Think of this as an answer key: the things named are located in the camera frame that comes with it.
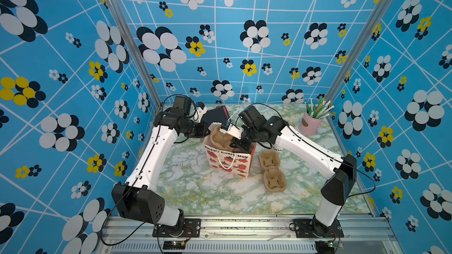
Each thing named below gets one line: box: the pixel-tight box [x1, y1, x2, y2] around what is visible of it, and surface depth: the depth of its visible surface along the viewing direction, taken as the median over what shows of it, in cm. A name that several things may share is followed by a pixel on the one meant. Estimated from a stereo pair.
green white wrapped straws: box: [306, 96, 335, 119], surface depth 95 cm
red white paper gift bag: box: [203, 122, 258, 179], surface depth 74 cm
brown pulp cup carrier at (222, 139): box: [210, 124, 234, 152], surface depth 76 cm
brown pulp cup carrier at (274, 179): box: [258, 149, 288, 193], surface depth 86 cm
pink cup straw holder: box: [298, 111, 324, 137], surface depth 101 cm
